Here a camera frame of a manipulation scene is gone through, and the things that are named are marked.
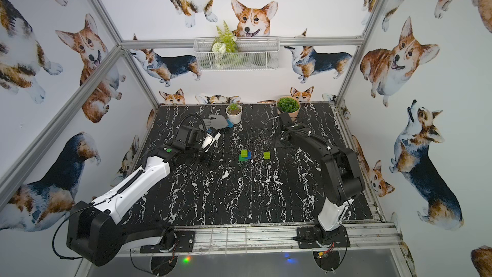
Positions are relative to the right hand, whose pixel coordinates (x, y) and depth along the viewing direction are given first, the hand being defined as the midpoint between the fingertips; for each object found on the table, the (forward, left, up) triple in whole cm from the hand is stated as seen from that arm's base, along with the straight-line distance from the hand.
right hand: (279, 141), depth 93 cm
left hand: (-10, +27, +7) cm, 29 cm away
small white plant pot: (+20, +24, -1) cm, 31 cm away
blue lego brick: (-5, +15, -4) cm, 16 cm away
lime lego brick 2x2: (-3, +6, -8) cm, 11 cm away
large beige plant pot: (+22, -7, +2) cm, 23 cm away
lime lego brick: (-4, +17, -4) cm, 18 cm away
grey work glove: (+19, +34, -7) cm, 39 cm away
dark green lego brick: (-5, +19, -9) cm, 21 cm away
